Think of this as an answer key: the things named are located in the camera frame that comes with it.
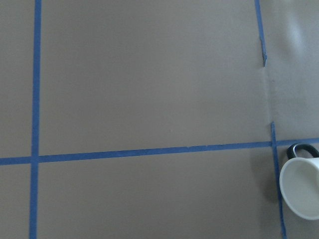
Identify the white smiley face mug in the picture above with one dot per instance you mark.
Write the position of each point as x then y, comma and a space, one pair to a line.
299, 181

